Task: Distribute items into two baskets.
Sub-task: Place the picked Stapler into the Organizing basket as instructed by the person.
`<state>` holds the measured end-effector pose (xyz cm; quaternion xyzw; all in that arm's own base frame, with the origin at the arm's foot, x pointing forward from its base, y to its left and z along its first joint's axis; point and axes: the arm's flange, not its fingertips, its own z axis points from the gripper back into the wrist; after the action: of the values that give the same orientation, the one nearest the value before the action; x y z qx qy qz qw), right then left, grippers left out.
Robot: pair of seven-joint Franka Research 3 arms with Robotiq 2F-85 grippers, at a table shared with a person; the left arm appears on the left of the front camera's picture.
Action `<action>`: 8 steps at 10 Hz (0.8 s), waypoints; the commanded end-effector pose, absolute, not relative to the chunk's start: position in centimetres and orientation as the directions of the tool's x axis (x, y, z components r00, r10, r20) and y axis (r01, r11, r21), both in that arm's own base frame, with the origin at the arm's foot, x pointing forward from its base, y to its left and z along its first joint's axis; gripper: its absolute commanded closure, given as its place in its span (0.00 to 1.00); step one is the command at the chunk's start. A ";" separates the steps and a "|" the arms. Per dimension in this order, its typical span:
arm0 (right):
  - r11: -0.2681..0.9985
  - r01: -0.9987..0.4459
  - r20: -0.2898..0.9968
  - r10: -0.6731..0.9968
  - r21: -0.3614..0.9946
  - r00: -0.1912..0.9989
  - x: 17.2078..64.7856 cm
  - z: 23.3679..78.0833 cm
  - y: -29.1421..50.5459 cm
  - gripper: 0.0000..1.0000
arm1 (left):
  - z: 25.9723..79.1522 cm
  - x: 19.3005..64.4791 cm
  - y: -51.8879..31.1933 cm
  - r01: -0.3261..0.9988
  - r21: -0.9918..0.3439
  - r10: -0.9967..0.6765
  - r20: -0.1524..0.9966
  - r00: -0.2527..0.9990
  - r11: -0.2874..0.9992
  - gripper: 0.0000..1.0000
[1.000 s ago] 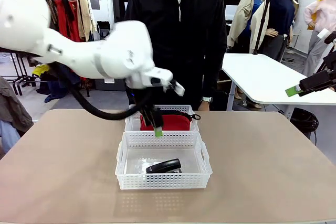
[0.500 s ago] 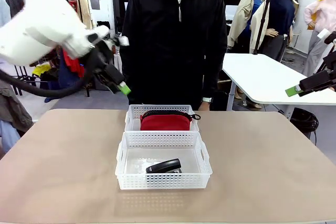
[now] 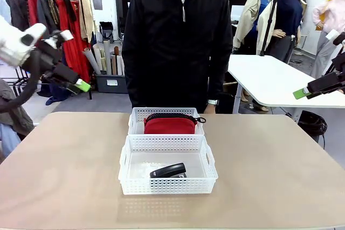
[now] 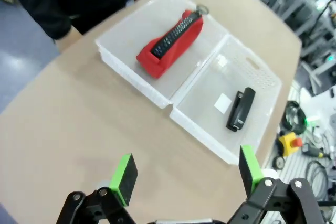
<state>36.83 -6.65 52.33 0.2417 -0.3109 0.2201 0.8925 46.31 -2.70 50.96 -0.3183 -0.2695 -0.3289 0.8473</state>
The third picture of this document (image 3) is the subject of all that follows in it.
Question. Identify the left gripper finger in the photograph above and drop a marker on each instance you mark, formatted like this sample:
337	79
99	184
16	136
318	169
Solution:
72	90
84	86

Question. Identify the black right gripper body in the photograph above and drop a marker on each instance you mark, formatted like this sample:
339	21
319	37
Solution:
328	83

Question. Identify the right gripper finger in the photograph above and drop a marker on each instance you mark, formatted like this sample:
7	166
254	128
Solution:
299	94
315	96

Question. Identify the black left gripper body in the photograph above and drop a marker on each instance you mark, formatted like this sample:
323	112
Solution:
62	75

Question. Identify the red zipper pouch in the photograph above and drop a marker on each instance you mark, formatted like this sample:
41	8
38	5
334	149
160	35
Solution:
169	127

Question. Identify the black stapler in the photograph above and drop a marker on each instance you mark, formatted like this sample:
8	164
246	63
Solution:
169	171

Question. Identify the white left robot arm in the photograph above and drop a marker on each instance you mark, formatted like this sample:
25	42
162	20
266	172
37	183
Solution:
13	47

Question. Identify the person's left hand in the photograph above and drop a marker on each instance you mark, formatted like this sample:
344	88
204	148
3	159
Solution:
210	109

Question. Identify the blue cloth on floor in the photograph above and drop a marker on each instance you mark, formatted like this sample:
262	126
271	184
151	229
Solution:
54	98

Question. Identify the long red dress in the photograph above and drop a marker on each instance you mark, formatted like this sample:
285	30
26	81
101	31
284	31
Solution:
74	57

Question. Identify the grey storage bin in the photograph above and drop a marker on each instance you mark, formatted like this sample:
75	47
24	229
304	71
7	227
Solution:
107	86

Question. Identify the grey paper roll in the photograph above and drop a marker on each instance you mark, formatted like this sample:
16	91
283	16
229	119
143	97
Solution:
91	60

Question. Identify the white table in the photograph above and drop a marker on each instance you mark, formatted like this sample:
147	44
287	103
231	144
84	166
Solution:
269	79

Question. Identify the beige paper roll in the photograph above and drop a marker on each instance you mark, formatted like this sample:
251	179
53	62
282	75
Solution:
97	55

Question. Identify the tall grey cardboard tube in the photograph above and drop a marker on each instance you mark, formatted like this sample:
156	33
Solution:
107	57

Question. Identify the brown cardboard tube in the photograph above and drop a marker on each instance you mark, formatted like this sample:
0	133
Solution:
116	60

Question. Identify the black bag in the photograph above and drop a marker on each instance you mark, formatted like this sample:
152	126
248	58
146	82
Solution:
106	32

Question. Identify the beige hanging shirt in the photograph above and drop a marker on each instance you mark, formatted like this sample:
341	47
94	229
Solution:
86	17

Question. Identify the grey jacket on chair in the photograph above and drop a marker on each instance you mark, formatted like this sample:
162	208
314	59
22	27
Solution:
13	117

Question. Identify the grey hanging coat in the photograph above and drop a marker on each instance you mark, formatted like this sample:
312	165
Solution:
45	12

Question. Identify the black hanging scarf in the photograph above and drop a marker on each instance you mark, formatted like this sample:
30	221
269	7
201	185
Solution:
69	9

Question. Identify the red hanging coat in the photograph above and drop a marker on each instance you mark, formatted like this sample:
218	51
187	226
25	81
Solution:
33	9

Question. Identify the mannequin in pink top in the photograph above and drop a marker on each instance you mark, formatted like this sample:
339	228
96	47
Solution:
330	10

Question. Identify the dark grey hanging jacket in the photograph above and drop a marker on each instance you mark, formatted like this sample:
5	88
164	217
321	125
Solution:
20	12

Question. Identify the light blue cloth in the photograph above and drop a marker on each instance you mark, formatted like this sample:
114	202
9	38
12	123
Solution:
8	139

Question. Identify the mannequin in navy top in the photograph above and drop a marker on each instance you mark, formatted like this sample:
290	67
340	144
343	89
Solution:
289	12

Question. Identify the white perforated plastic basket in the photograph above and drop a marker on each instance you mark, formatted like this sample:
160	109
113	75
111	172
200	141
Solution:
167	187
164	112

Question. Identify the silver wristwatch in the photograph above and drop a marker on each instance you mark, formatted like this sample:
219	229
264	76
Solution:
213	102

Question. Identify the light blue hanging garment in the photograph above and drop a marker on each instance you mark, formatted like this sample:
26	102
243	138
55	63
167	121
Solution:
4	6

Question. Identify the mannequin in beige trench coat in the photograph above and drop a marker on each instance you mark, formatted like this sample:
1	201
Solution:
249	17

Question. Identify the person in black jacket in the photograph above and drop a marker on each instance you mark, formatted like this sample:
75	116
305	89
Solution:
178	52

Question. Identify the white monitor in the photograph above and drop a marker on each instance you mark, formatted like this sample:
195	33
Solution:
237	13

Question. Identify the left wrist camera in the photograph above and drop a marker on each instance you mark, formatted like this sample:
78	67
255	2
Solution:
66	35

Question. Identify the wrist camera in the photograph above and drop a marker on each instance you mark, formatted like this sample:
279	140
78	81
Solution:
332	34
66	35

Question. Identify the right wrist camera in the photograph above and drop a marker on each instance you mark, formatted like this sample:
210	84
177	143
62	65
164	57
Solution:
332	34

